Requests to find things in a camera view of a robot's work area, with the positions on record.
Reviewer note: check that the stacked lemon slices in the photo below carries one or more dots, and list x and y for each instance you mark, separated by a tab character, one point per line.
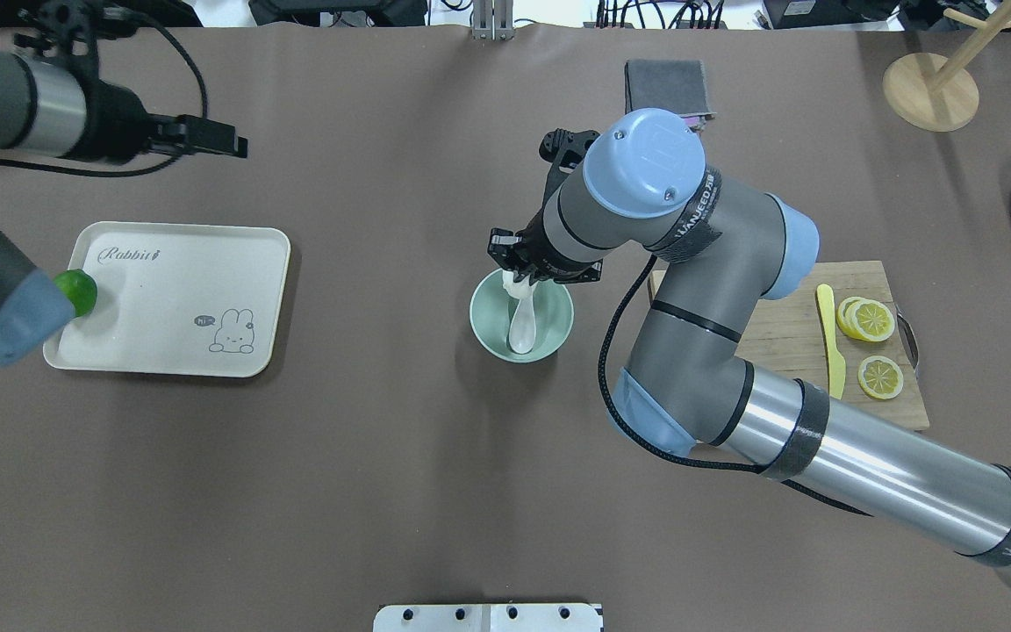
865	319

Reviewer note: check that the mint green bowl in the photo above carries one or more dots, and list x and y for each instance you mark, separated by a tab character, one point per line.
538	333

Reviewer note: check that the beige rabbit tray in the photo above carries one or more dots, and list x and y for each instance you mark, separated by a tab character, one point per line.
176	299

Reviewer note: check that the yellow plastic knife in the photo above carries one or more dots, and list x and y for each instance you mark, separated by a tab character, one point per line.
836	363

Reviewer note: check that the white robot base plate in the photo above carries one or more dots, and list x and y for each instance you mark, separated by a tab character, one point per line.
530	616

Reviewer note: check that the single lemon slice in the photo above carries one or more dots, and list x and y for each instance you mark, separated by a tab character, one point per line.
880	377

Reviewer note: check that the white ceramic spoon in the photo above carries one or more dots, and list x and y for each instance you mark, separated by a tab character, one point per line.
522	330

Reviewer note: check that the green lime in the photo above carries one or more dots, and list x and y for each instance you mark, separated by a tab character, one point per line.
80	289

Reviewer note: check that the wooden mug tree stand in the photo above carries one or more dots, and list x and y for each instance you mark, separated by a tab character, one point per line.
937	93

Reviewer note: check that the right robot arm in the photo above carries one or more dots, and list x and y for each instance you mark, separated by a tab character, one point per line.
728	246

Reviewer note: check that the aluminium frame post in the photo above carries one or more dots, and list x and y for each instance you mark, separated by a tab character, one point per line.
492	20

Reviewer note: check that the grey folded cloth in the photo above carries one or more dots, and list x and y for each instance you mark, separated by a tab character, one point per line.
678	86

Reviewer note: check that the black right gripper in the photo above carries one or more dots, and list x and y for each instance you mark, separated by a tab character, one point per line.
544	254

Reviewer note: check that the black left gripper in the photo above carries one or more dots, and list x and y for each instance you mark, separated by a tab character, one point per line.
118	120

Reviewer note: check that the wooden cutting board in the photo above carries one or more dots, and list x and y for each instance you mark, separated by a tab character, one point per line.
786	336

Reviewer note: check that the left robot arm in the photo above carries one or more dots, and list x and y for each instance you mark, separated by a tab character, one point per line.
32	308

